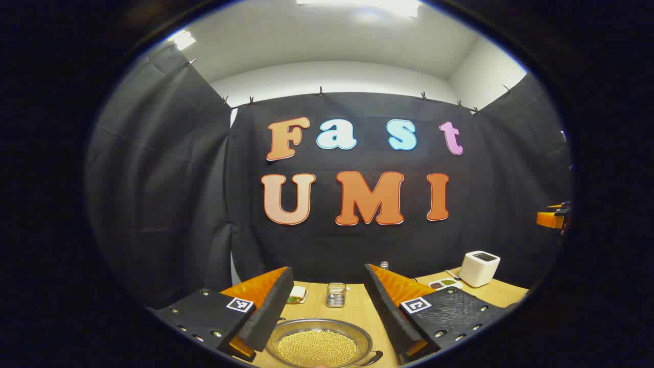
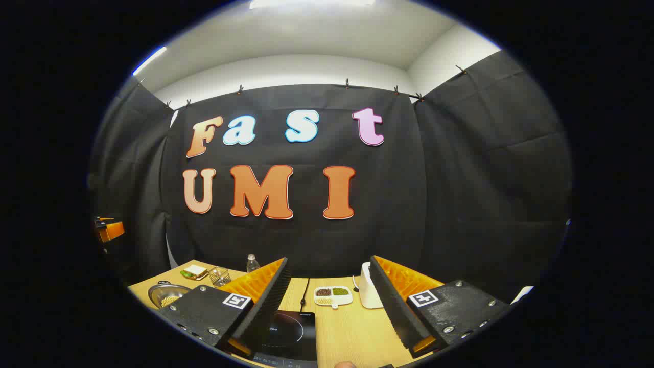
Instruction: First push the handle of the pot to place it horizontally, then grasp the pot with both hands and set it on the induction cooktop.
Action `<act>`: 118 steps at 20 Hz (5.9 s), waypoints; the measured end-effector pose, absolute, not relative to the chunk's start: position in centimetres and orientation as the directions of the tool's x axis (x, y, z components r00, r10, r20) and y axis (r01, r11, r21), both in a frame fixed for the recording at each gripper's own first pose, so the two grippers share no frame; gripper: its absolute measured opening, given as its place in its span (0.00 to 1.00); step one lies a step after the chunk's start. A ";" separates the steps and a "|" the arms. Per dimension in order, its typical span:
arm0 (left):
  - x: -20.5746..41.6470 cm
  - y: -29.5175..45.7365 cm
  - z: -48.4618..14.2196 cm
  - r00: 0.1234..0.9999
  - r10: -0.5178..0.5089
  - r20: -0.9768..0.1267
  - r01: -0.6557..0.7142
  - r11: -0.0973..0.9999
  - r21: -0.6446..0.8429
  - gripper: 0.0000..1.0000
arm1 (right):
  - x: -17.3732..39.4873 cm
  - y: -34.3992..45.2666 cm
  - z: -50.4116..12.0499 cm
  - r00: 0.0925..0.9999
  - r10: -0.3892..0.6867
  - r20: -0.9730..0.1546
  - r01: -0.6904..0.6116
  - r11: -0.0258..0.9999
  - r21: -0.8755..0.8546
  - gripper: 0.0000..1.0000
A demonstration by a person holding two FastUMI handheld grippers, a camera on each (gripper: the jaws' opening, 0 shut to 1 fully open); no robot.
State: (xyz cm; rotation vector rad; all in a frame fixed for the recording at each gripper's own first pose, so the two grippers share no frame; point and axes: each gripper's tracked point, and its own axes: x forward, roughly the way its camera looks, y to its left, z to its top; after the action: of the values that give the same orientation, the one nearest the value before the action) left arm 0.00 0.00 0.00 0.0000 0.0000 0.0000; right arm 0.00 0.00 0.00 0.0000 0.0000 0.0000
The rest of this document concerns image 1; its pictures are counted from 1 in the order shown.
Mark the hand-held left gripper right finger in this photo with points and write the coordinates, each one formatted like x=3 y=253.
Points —
x=386 y=312

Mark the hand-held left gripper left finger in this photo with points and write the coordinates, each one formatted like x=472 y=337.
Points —
x=271 y=312

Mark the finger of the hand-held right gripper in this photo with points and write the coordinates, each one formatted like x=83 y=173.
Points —
x=549 y=219

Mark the stainless steel pot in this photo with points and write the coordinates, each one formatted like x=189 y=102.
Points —
x=286 y=332

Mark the sandwich with lettuce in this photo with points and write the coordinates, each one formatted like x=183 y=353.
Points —
x=297 y=293

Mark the pile of soybeans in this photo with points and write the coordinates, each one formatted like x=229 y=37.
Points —
x=317 y=348

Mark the white divided bean dish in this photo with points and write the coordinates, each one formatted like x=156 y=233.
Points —
x=445 y=282

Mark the white boxy appliance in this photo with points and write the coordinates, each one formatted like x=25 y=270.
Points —
x=477 y=271

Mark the black backdrop cloth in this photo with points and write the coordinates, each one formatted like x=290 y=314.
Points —
x=204 y=204

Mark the row of cloth clips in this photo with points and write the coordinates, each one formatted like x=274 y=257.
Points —
x=321 y=91

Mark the ceiling light panel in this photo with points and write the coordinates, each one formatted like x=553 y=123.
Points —
x=368 y=5
x=184 y=40

